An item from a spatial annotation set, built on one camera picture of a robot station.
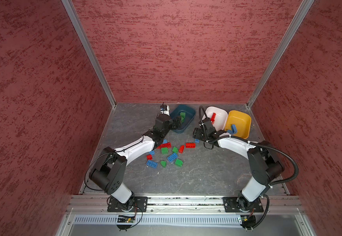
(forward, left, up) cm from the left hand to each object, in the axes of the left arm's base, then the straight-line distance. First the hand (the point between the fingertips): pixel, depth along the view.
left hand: (174, 119), depth 88 cm
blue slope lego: (+4, -43, -16) cm, 46 cm away
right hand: (-4, -15, -12) cm, 20 cm away
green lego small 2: (-12, -1, -16) cm, 20 cm away
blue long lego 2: (-17, +1, -17) cm, 24 cm away
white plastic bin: (+16, -36, -17) cm, 43 cm away
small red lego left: (-17, +15, -17) cm, 29 cm away
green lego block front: (-21, -3, -17) cm, 27 cm away
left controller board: (-49, +26, -21) cm, 59 cm away
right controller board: (-49, -38, -19) cm, 65 cm away
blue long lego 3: (-6, +6, -17) cm, 19 cm away
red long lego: (-8, -11, -17) cm, 22 cm away
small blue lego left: (-14, +14, -17) cm, 26 cm away
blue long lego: (-21, +13, -18) cm, 31 cm away
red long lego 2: (+12, -28, -14) cm, 34 cm away
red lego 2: (-9, +5, -16) cm, 19 cm away
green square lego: (-13, +6, -17) cm, 22 cm away
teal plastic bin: (+18, -12, -15) cm, 26 cm away
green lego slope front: (-22, +6, -16) cm, 28 cm away
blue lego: (-5, -16, -17) cm, 23 cm away
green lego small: (+12, -5, -14) cm, 19 cm away
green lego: (+17, -6, -15) cm, 23 cm away
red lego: (-12, -5, -17) cm, 21 cm away
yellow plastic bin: (+13, -52, -17) cm, 56 cm away
